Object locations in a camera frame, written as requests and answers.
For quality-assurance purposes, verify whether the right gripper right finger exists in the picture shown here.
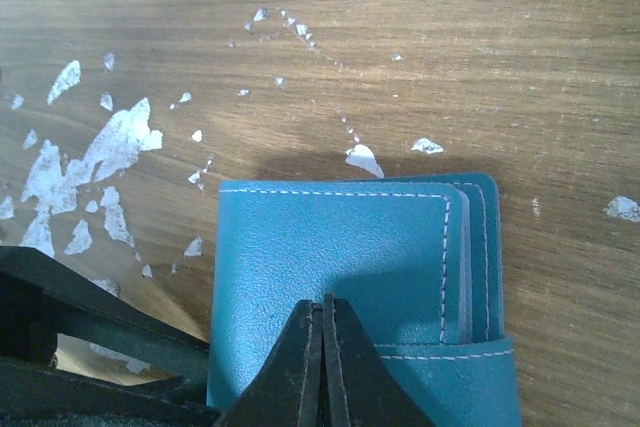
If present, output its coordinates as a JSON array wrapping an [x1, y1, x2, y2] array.
[[322, 294, 434, 426]]

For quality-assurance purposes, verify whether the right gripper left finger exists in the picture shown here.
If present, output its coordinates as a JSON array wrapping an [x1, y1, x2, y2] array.
[[216, 300, 324, 427]]

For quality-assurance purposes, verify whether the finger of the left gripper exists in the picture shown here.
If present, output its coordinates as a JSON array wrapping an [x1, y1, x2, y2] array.
[[1, 246, 209, 387], [1, 359, 220, 426]]

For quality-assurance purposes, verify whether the blue card holder wallet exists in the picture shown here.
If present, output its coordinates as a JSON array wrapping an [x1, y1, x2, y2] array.
[[207, 173, 521, 426]]

